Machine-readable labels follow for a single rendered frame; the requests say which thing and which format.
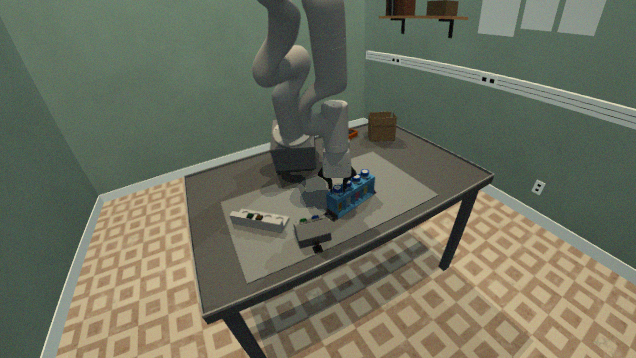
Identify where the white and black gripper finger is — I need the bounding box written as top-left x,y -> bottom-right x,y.
343,167 -> 357,192
318,168 -> 333,192

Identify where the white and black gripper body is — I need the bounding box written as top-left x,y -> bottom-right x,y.
322,148 -> 351,178

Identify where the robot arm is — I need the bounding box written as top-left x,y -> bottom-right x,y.
252,0 -> 349,153

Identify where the small brown cardboard box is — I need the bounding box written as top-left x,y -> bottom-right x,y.
368,112 -> 397,141

